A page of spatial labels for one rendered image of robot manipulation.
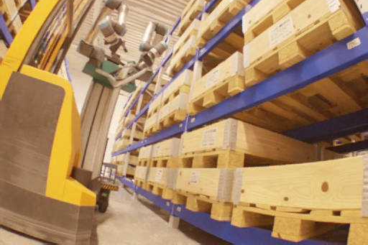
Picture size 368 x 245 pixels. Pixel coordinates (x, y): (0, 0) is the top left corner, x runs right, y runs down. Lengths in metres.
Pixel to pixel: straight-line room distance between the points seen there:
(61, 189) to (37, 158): 0.19
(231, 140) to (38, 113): 1.16
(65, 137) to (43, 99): 0.24
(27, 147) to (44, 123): 0.15
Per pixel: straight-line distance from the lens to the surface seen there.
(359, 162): 0.81
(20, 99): 1.18
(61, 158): 1.07
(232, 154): 1.34
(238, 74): 1.53
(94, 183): 1.50
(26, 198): 1.13
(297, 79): 1.15
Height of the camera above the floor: 0.50
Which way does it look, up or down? 21 degrees up
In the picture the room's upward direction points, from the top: 9 degrees clockwise
